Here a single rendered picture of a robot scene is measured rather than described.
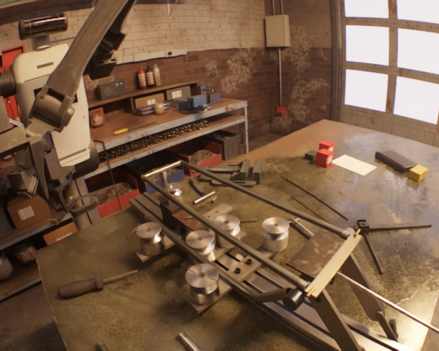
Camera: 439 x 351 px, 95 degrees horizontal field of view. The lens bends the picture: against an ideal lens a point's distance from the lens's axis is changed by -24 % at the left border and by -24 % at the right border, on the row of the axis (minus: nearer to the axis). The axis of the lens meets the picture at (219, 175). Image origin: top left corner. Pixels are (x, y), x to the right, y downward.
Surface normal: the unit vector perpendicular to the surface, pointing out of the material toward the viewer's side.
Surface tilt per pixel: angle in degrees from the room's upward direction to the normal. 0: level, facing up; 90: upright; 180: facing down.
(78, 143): 90
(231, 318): 0
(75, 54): 86
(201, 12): 90
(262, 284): 0
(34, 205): 90
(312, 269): 0
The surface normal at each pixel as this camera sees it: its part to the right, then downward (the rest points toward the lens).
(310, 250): -0.07, -0.89
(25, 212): 0.64, 0.30
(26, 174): 1.00, -0.05
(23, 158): 0.36, 0.40
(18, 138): 0.61, -0.23
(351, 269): -0.73, 0.36
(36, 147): 0.73, 0.11
